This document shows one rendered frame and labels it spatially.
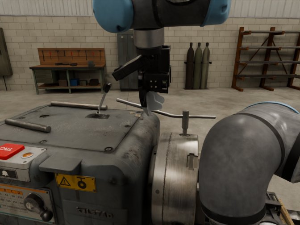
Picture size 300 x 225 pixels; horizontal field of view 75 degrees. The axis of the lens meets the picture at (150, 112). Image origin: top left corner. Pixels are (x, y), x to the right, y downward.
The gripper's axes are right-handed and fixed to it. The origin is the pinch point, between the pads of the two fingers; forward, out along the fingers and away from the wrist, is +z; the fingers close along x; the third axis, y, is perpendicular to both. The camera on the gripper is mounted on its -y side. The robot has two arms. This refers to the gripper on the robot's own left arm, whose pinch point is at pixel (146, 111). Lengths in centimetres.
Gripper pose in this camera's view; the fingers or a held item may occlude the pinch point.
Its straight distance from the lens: 60.4
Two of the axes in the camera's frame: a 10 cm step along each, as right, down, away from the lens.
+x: 2.0, -5.5, 8.1
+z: 0.5, 8.3, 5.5
